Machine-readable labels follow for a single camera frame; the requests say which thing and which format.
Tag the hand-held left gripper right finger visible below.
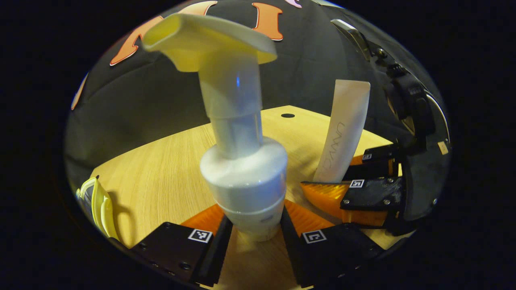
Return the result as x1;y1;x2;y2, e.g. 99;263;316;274
280;199;385;287

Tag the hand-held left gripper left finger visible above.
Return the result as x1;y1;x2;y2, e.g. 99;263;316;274
130;203;233;287

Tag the white squeeze tube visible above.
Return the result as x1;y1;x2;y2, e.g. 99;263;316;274
313;79;371;184

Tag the white pump bottle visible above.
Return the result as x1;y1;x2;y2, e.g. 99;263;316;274
142;13;288;242

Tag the black backdrop cloth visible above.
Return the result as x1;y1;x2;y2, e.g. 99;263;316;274
64;0;428;190

